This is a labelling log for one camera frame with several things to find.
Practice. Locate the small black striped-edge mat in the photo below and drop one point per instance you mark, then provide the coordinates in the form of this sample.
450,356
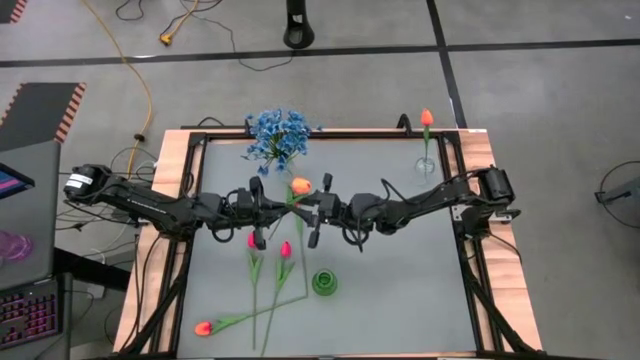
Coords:
7,9

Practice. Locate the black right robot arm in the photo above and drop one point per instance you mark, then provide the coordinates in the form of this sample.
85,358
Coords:
425,200

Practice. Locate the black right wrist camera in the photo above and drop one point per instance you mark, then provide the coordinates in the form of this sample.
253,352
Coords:
330,202

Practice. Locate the backlit black keyboard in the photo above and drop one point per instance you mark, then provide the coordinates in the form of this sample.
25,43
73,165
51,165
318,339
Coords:
27,315

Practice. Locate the black aluminium table frame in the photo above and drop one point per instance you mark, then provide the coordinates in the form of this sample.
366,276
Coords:
360,135

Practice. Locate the black hook at table edge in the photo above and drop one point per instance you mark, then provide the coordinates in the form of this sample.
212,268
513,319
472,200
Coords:
404,122

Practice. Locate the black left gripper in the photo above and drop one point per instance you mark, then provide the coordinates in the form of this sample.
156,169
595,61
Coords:
258,230

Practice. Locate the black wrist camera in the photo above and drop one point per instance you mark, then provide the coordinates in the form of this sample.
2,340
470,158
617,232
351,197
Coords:
330,202
244,200

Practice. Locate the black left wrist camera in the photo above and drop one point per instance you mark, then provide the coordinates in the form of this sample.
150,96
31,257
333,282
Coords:
244,200

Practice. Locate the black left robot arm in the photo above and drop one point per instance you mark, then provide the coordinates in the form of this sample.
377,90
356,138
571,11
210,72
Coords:
140,202

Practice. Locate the clear ribbed glass vase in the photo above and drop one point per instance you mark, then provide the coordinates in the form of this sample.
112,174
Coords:
425,166

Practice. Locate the orange artificial tulip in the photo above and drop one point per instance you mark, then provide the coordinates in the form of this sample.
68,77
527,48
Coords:
426,118
202,328
301,186

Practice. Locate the large black striped-edge mat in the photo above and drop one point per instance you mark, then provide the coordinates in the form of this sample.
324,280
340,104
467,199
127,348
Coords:
35,115

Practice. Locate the grey laptop lid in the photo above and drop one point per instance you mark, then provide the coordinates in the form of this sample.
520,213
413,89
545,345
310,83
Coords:
30,225

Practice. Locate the blue artificial flower bunch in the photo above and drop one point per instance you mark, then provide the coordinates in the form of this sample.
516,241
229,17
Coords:
265,145
297,130

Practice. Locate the green patterned glass vase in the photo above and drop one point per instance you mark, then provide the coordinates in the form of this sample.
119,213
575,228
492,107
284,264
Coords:
325,282

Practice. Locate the clear round-bellied glass vase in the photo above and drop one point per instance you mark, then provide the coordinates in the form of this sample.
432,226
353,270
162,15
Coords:
287,174

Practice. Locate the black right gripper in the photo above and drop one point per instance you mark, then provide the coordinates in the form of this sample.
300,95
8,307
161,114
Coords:
335,215

